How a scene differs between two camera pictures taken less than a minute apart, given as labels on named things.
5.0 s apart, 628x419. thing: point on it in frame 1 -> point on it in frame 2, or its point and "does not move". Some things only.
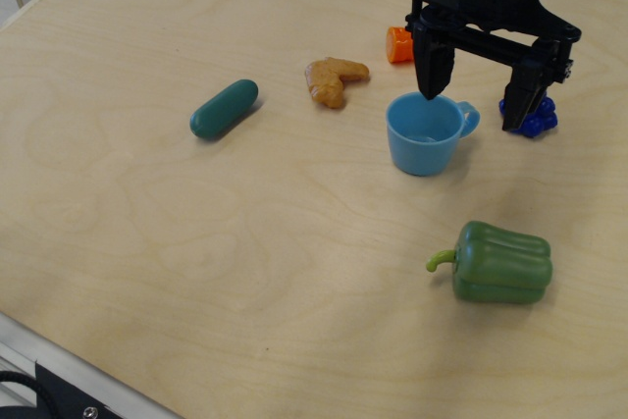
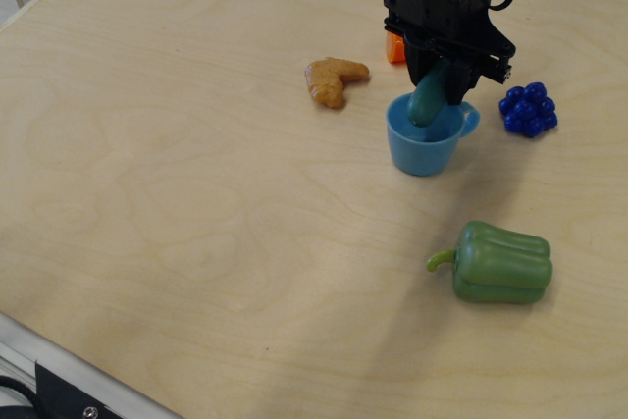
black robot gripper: [497, 12] -> [452, 16]
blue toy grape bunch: [542, 118] does not move
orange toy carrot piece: [399, 45] does not move
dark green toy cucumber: [224, 108] -> [426, 100]
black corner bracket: [74, 401] does not move
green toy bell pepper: [495, 265] does not move
